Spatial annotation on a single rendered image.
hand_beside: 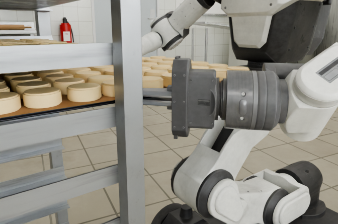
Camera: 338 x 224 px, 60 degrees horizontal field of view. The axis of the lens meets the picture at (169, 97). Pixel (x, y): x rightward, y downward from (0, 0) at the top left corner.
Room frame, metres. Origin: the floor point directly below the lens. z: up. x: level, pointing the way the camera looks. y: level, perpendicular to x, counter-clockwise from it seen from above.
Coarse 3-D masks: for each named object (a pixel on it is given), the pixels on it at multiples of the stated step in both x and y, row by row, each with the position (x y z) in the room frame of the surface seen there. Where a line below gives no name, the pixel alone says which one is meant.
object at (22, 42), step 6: (0, 42) 0.53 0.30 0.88; (6, 42) 0.53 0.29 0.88; (12, 42) 0.51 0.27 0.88; (18, 42) 0.51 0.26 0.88; (24, 42) 0.51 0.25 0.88; (30, 42) 0.51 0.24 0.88; (36, 42) 0.56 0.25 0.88; (42, 42) 0.51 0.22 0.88; (48, 42) 0.51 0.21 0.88; (54, 42) 0.51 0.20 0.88; (60, 42) 0.52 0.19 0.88; (66, 42) 0.53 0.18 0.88
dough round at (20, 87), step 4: (20, 84) 0.45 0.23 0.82; (24, 84) 0.45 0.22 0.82; (28, 84) 0.45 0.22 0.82; (32, 84) 0.45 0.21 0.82; (36, 84) 0.45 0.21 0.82; (40, 84) 0.45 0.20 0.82; (44, 84) 0.45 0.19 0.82; (48, 84) 0.45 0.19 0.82; (16, 88) 0.44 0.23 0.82; (20, 88) 0.43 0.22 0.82; (24, 88) 0.43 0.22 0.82; (28, 88) 0.43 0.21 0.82; (32, 88) 0.43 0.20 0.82; (20, 92) 0.43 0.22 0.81; (20, 96) 0.43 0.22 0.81
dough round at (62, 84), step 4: (56, 80) 0.48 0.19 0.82; (60, 80) 0.48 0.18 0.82; (64, 80) 0.48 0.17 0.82; (68, 80) 0.48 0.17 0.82; (72, 80) 0.48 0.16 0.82; (76, 80) 0.48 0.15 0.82; (80, 80) 0.48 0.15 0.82; (56, 84) 0.46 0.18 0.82; (60, 84) 0.46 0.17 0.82; (64, 84) 0.46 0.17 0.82; (68, 84) 0.46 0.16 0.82; (72, 84) 0.46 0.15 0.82; (60, 88) 0.46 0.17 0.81; (64, 88) 0.46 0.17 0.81; (64, 92) 0.46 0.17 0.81
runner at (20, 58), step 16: (0, 48) 0.33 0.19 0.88; (16, 48) 0.33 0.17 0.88; (32, 48) 0.34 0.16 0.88; (48, 48) 0.36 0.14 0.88; (64, 48) 0.37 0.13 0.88; (80, 48) 0.38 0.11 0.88; (96, 48) 0.39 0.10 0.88; (112, 48) 0.40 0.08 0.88; (0, 64) 0.32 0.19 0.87; (16, 64) 0.33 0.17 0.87; (32, 64) 0.34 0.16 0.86; (48, 64) 0.35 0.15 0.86; (64, 64) 0.37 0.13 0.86; (80, 64) 0.38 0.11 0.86; (96, 64) 0.39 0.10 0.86; (112, 64) 0.40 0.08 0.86
